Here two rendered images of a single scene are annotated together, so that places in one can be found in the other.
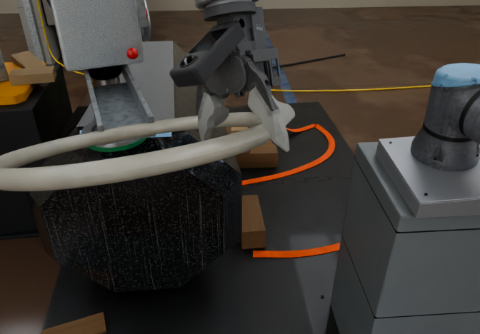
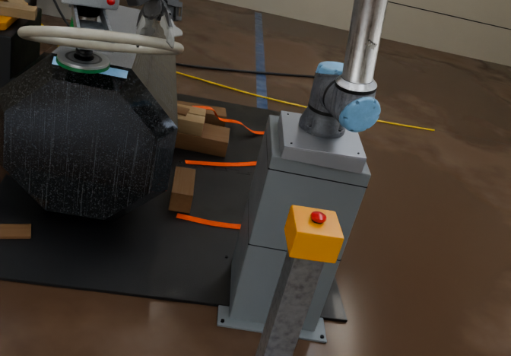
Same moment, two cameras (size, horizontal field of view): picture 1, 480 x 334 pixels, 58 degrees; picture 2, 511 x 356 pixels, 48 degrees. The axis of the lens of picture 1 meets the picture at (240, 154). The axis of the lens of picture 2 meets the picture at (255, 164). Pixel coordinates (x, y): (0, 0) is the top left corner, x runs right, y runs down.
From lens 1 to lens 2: 1.12 m
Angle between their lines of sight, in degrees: 5
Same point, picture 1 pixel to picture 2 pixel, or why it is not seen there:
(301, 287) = (211, 247)
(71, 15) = not seen: outside the picture
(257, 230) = (185, 194)
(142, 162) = (104, 33)
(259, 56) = (171, 2)
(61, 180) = (66, 32)
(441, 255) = (299, 196)
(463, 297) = not seen: hidden behind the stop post
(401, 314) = (269, 246)
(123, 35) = not seen: outside the picture
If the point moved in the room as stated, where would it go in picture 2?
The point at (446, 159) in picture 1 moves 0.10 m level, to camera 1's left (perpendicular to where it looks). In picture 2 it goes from (315, 127) to (290, 121)
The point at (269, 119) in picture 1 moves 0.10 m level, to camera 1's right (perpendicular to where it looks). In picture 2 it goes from (167, 30) to (203, 39)
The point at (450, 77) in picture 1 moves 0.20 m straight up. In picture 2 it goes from (322, 67) to (338, 15)
